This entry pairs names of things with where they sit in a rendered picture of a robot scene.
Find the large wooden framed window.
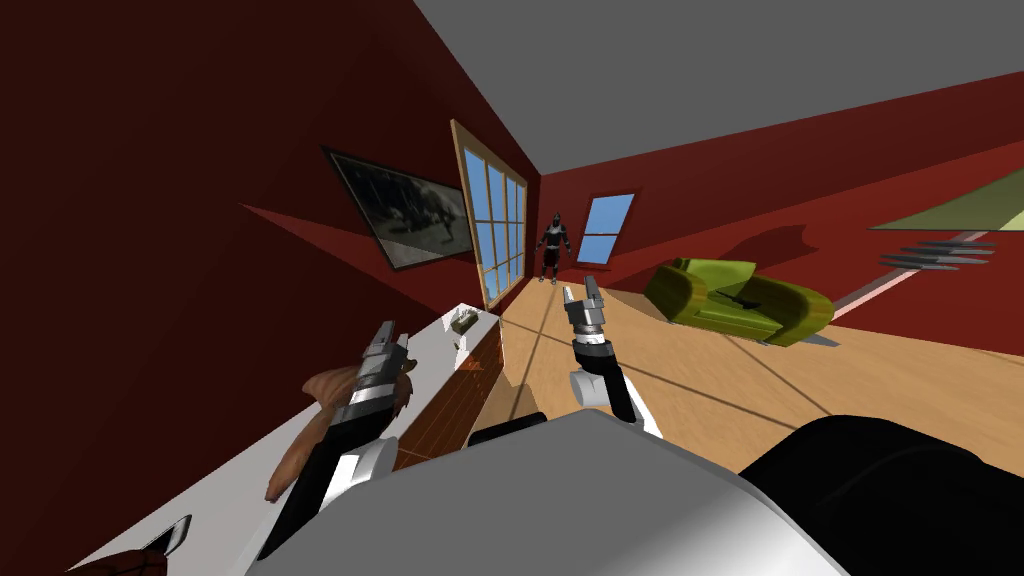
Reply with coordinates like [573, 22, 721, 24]
[449, 119, 530, 313]

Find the small red framed window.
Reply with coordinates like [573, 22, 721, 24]
[575, 190, 639, 268]

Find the green sofa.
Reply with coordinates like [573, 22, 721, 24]
[643, 256, 837, 349]

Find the dark brown round object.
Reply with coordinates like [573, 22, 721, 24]
[62, 547, 170, 576]

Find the black and silver utensil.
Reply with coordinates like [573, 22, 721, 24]
[139, 514, 194, 558]

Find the black armour statue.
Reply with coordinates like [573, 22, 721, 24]
[533, 211, 574, 286]

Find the dark framed wall picture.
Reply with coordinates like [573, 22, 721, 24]
[322, 145, 476, 273]

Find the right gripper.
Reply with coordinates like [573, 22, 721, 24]
[563, 275, 609, 338]

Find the brown bread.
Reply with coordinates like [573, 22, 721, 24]
[265, 358, 419, 505]

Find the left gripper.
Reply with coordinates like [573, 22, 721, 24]
[355, 320, 413, 396]

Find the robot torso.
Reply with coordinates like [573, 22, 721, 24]
[263, 407, 851, 576]

